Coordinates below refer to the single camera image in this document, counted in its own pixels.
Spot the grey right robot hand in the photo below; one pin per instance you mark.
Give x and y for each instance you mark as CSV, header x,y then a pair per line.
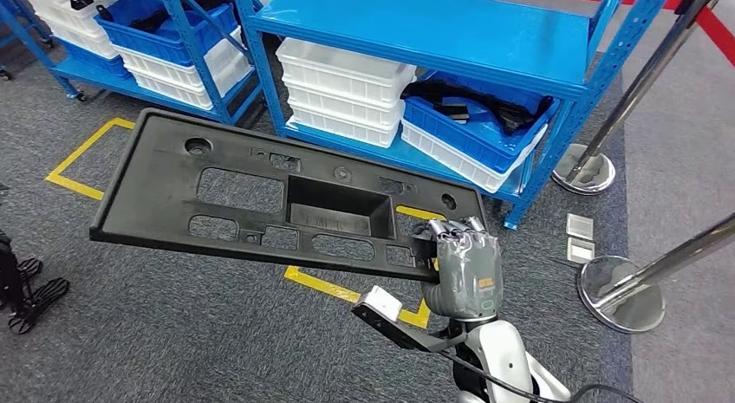
x,y
471,274

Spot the black plastic panel with cutouts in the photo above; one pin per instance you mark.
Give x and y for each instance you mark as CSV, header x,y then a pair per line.
x,y
155,182

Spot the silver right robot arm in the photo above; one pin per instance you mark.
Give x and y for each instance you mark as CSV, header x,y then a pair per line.
x,y
499,354

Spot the black part with label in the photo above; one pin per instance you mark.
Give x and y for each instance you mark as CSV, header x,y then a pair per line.
x,y
453,110

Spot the blue metal shelf rack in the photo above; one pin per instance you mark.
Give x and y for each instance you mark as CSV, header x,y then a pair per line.
x,y
430,27
195,61

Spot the silver floor socket plate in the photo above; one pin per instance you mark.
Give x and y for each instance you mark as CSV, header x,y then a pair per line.
x,y
580,226
581,251

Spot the yellow tape square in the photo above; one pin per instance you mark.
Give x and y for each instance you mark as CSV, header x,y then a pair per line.
x,y
344,293

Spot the blue plastic crate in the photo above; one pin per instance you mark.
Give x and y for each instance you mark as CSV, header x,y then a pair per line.
x,y
430,125
92,61
132,36

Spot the chrome barrier stanchion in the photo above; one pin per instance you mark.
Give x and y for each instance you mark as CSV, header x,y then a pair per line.
x,y
677,254
637,81

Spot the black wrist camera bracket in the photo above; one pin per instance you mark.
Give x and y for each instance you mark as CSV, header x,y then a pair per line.
x,y
413,334

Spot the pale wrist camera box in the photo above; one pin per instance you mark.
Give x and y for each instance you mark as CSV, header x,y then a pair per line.
x,y
382,303

